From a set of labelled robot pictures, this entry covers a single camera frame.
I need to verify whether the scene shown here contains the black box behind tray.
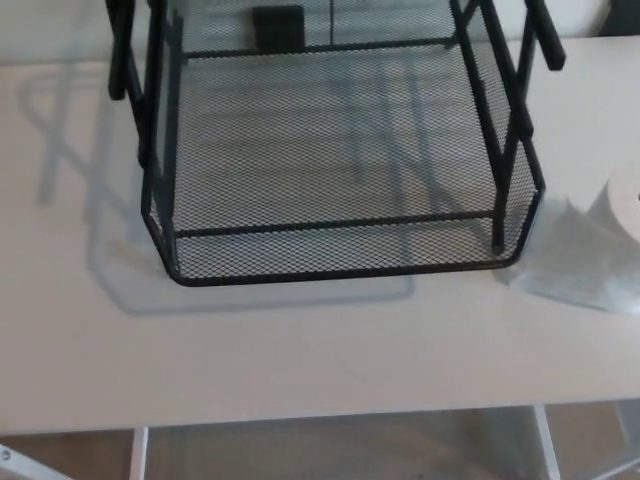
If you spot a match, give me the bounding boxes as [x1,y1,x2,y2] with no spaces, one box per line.
[251,4,307,51]

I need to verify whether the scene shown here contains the black mesh file tray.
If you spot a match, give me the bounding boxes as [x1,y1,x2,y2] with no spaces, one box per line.
[105,0,568,289]

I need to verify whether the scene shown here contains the white desk frame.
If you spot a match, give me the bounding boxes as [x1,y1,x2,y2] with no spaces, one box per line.
[0,403,640,480]

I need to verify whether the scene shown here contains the white toilet paper roll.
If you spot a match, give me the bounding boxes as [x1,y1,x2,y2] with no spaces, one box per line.
[583,160,640,250]

